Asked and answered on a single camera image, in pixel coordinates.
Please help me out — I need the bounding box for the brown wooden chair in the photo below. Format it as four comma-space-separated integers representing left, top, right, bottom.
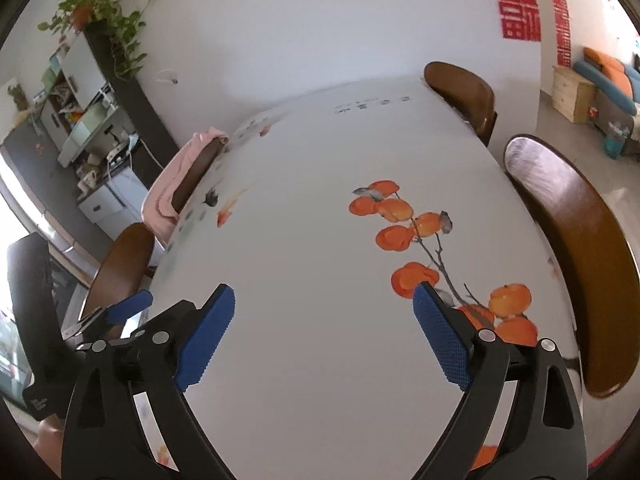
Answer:
502, 134, 640, 400
80, 222, 156, 341
424, 61, 499, 147

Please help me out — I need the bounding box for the black and white shelf unit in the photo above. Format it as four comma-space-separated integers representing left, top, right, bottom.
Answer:
82, 20, 181, 168

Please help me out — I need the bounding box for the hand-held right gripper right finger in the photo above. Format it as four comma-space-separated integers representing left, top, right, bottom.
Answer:
410, 281, 587, 480

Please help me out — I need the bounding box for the light wooden drawer chest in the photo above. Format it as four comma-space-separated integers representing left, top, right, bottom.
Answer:
551, 65, 598, 124

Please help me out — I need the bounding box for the wide red wall decoration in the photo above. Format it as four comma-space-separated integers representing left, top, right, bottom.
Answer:
487, 0, 543, 41

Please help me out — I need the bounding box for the white floor cabinet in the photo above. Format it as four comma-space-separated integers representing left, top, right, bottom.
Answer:
76, 165, 153, 236

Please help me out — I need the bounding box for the teal bin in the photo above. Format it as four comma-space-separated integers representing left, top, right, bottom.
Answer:
602, 122, 632, 160

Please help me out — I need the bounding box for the green potted plant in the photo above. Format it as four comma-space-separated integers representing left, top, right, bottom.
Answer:
37, 0, 168, 81

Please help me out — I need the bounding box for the person's left forearm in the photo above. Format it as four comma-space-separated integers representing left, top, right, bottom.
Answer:
32, 412, 66, 468

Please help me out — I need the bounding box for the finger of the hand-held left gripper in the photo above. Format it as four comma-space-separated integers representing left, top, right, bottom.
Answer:
61, 322, 126, 348
82, 290, 154, 331

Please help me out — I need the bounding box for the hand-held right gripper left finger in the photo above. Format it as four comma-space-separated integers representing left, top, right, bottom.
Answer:
61, 284, 237, 480

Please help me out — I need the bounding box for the narrow red wall decoration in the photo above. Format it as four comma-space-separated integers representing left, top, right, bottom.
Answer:
542, 0, 573, 68

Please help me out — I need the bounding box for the blue orange sofa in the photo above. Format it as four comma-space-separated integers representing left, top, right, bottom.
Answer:
572, 46, 640, 116

